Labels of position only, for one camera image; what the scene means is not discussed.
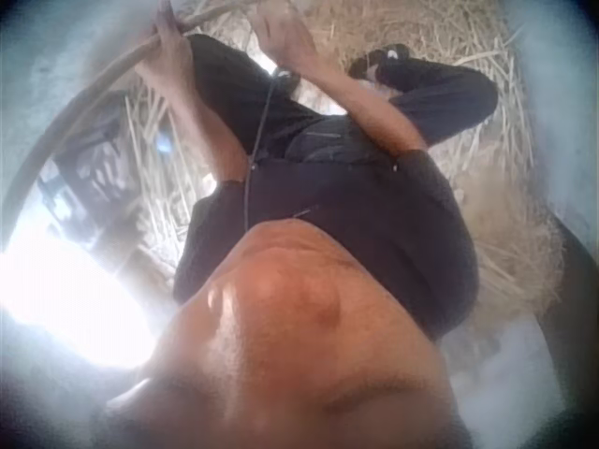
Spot heap of pale straw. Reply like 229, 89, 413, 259
120, 0, 565, 305

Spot long pale bent cane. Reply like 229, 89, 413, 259
12, 0, 263, 207

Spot thin dark cord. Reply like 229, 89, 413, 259
241, 69, 292, 231

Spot person's left hand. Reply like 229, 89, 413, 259
134, 0, 196, 93

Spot person's legs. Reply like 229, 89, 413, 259
185, 32, 500, 166

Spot person's right hand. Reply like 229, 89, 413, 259
247, 4, 325, 77

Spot dark plastic crate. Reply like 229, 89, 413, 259
39, 88, 156, 263

